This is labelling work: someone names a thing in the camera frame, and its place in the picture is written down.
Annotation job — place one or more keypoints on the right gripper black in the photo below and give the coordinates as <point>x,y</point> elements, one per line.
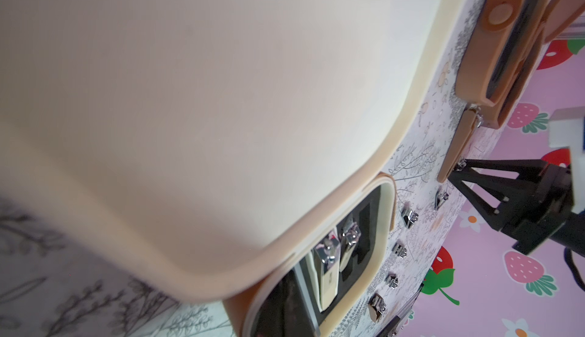
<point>531,201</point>

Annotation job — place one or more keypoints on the small cream clipper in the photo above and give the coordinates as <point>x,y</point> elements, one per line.
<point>350,237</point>

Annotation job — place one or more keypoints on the cream nail clipper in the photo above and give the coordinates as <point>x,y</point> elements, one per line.
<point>326,259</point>

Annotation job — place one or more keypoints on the cream nail clipper case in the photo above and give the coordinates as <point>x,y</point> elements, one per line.
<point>160,155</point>

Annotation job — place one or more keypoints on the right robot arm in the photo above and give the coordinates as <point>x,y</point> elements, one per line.
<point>566,130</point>

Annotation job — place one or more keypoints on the brown nail file sleeve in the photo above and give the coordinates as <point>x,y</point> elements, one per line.
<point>468,124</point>

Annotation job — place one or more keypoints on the brown small clipper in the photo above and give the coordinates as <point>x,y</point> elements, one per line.
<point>400,250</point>

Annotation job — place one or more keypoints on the light brown nail clipper case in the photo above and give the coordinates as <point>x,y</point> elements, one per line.
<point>498,46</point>

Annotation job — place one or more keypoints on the dark brown nail clipper case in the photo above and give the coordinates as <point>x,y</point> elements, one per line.
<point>558,15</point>

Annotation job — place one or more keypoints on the small metal tool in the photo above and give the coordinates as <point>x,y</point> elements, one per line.
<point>440,198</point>

